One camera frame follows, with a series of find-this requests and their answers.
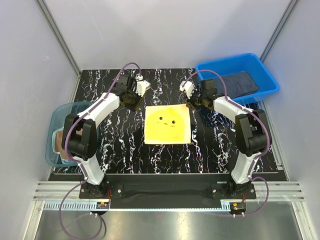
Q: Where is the light blue patterned towel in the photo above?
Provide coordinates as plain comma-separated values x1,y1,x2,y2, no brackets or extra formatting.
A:
52,136,74,164

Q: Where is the blue plastic bin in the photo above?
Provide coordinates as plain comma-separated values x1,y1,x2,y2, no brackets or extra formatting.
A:
195,53,279,105

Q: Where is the clear teal plastic bin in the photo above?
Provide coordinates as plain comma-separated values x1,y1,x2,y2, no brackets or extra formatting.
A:
45,101,94,168

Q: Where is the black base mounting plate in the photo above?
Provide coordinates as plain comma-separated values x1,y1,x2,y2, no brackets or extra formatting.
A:
79,173,257,211

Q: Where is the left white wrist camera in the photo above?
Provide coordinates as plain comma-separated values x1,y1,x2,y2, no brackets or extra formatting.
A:
135,73,151,97

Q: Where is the dark grey-blue towel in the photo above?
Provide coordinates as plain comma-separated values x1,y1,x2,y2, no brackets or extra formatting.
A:
222,71,260,99

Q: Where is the aluminium rail with cable duct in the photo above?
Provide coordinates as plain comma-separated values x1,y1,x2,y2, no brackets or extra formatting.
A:
33,181,304,212

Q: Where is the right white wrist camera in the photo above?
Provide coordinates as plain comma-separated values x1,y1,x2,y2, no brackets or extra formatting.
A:
179,80,195,99

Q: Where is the yellow towel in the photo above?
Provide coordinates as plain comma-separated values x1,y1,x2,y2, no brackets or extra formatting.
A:
144,104,191,145

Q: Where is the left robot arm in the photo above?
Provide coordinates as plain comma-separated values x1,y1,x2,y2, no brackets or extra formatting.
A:
61,74,150,198

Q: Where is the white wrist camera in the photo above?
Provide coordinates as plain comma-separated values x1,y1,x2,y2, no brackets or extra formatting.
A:
179,80,195,99
135,73,151,97

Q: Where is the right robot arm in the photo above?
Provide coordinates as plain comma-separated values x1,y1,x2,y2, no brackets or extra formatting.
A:
179,79,272,199

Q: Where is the brown towel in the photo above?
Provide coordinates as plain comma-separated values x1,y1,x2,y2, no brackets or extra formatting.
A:
52,128,67,161

